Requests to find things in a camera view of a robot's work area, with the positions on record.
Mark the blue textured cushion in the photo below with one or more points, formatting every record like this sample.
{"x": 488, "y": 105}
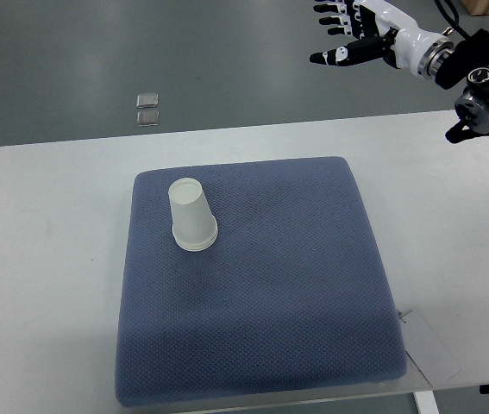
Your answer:
{"x": 291, "y": 295}

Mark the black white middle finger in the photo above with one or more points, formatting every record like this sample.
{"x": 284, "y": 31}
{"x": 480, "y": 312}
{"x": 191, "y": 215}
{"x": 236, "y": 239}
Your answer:
{"x": 337, "y": 20}

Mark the white table leg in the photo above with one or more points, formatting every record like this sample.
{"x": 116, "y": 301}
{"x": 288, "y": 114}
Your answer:
{"x": 426, "y": 402}

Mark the white paper tag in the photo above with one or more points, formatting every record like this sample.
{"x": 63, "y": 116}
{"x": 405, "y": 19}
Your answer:
{"x": 426, "y": 350}

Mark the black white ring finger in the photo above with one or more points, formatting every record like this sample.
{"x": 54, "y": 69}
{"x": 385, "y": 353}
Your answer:
{"x": 334, "y": 7}

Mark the upper metal floor plate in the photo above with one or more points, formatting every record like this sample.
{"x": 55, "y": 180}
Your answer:
{"x": 147, "y": 100}

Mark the white paper cup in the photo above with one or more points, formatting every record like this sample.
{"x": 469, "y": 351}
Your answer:
{"x": 195, "y": 247}
{"x": 192, "y": 219}

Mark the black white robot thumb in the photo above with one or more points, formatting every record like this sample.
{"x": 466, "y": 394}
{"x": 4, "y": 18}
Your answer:
{"x": 355, "y": 52}

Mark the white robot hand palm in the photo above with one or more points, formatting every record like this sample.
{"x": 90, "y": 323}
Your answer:
{"x": 420, "y": 51}

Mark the white paper cup on cushion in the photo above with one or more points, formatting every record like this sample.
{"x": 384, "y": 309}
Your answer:
{"x": 195, "y": 247}

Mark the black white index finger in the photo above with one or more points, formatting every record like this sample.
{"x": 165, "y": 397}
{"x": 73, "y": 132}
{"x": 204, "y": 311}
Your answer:
{"x": 344, "y": 30}

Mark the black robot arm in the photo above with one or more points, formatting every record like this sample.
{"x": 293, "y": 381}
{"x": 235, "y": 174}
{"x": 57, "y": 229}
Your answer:
{"x": 468, "y": 62}

